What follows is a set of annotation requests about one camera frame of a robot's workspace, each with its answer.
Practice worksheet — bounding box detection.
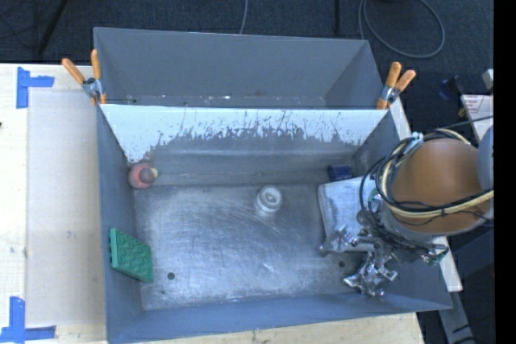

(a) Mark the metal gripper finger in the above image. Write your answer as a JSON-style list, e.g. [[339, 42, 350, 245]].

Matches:
[[319, 225, 364, 257], [342, 252, 399, 298]]

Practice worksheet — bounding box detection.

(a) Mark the pale grey flat box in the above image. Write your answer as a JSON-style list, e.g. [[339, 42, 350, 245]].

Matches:
[[317, 177, 374, 251]]

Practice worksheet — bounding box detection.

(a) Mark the dark blue box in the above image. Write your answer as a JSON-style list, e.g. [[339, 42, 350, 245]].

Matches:
[[327, 164, 355, 183]]

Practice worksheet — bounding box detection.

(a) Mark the grey metal bin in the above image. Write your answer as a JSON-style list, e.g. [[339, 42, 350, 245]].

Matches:
[[92, 27, 454, 344]]

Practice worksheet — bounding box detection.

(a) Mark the dark green flat block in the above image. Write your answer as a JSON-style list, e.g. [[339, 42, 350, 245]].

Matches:
[[109, 227, 156, 284]]

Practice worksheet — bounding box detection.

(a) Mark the red and yellow toy fruit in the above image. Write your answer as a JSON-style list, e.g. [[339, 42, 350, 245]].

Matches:
[[127, 162, 160, 190]]

